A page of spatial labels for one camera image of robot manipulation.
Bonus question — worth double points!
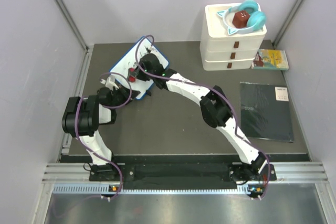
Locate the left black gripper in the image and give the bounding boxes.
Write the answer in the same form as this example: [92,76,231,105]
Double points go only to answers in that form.
[110,84,140,109]

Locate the red whiteboard eraser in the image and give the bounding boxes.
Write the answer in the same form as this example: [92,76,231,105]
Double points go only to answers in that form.
[128,73,133,83]

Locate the blue framed whiteboard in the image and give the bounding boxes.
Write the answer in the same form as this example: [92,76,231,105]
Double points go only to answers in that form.
[110,37,170,100]

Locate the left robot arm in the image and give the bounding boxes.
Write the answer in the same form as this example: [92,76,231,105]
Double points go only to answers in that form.
[61,86,140,181]

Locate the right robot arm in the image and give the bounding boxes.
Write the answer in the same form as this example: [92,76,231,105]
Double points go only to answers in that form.
[133,53,270,180]

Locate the white three drawer organizer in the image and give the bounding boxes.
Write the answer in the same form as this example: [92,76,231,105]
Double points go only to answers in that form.
[200,1,267,71]

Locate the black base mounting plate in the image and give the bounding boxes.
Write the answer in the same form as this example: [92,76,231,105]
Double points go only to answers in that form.
[83,162,277,187]

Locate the brown cube toy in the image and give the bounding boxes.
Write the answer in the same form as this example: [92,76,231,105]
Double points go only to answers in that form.
[232,10,250,29]

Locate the illustrated yellow teal book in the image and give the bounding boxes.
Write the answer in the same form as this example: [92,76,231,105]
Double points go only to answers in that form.
[251,49,289,71]

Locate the teal cat ear headphones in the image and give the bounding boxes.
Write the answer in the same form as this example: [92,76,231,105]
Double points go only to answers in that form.
[217,0,266,36]

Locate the dark blue notebook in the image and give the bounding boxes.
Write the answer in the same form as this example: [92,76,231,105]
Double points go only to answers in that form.
[240,82,294,142]

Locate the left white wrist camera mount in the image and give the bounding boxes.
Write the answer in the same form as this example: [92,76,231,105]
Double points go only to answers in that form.
[100,75,119,91]

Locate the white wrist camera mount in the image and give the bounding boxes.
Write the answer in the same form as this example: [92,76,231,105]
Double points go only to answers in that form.
[100,75,119,91]
[140,46,154,58]

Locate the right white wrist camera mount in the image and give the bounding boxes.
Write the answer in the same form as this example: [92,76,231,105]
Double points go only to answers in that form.
[140,46,154,58]

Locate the aluminium frame rail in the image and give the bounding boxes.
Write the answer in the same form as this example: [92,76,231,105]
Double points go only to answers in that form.
[60,46,94,156]

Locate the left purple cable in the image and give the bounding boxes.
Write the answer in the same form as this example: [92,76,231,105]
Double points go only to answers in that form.
[75,71,133,201]

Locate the purple cable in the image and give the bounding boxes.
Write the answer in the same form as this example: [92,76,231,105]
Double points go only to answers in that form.
[75,71,133,201]
[134,34,271,201]

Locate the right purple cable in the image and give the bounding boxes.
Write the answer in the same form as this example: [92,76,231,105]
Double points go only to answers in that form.
[134,34,271,201]

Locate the slotted grey cable duct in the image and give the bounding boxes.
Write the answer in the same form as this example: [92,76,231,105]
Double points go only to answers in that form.
[52,184,263,195]

